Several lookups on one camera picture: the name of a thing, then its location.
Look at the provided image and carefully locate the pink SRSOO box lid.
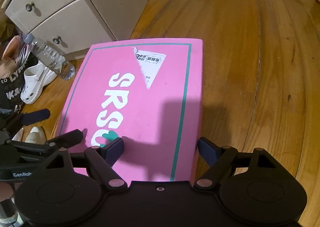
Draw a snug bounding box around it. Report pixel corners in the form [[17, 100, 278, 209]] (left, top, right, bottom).
[[56, 38, 203, 182]]

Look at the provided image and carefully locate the person left hand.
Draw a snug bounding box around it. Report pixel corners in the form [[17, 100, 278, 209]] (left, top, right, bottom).
[[0, 182, 14, 202]]

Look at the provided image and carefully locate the beige slipper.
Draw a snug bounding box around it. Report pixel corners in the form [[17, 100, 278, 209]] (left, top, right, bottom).
[[12, 127, 47, 144]]

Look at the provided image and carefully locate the black printed tote bag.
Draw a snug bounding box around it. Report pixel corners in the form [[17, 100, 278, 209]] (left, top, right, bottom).
[[1, 35, 37, 117]]

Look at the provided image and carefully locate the white clog shoe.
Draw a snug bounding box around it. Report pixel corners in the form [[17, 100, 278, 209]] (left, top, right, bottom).
[[20, 61, 57, 104]]

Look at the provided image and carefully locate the clear plastic water bottle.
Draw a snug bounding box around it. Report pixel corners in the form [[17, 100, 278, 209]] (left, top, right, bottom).
[[24, 33, 75, 81]]

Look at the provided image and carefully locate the beige drawer cabinet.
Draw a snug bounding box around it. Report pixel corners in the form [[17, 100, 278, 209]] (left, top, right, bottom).
[[2, 0, 147, 60]]

